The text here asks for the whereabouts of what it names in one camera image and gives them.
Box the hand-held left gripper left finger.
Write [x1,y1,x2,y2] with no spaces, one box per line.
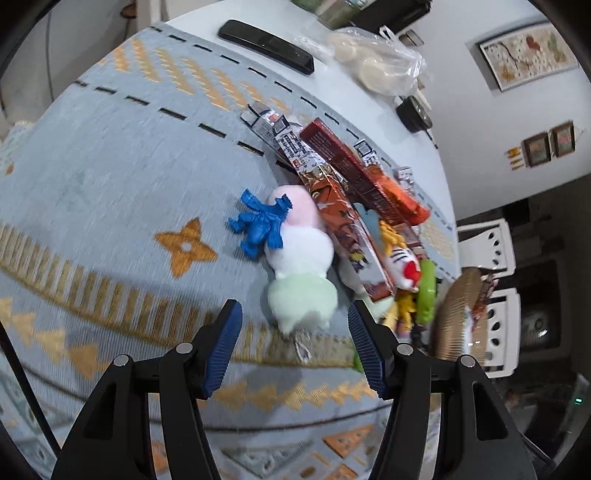
[50,299,243,480]

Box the yellow toy figure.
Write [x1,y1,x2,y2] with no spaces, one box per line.
[383,291,419,337]

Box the black remote control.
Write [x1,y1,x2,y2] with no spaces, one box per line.
[218,19,315,75]

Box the black cable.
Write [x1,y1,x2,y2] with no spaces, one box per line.
[0,320,63,455]

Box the white desktop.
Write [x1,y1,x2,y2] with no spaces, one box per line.
[164,7,458,222]

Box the small framed picture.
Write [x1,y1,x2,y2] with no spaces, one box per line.
[523,131,552,168]
[551,121,576,158]

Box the pastel plush dango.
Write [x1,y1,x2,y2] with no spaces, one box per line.
[263,185,338,363]

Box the black-white patterned box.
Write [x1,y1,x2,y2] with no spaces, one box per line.
[240,102,298,149]

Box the black tall case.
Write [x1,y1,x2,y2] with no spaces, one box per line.
[355,0,432,29]

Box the white tiger toy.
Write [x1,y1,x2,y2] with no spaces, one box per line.
[379,220,423,291]

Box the blue toy figure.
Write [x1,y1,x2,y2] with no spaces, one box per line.
[227,188,295,256]

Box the dark red long box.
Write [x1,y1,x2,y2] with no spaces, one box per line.
[299,117,426,259]

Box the white chair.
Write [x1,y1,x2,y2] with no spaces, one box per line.
[480,286,522,379]
[456,219,518,278]

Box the blue-grey woven table mat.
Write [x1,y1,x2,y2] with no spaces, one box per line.
[0,23,462,480]

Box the green plastic toy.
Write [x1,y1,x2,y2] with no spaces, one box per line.
[416,259,439,326]

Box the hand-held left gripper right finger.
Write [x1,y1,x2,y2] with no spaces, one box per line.
[347,300,539,480]

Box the small black-white printed packet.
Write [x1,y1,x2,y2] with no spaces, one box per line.
[353,140,383,168]

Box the large framed picture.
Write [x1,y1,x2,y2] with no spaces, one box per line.
[475,21,580,93]

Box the plastic bag of buns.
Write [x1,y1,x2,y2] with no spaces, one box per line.
[302,25,428,97]

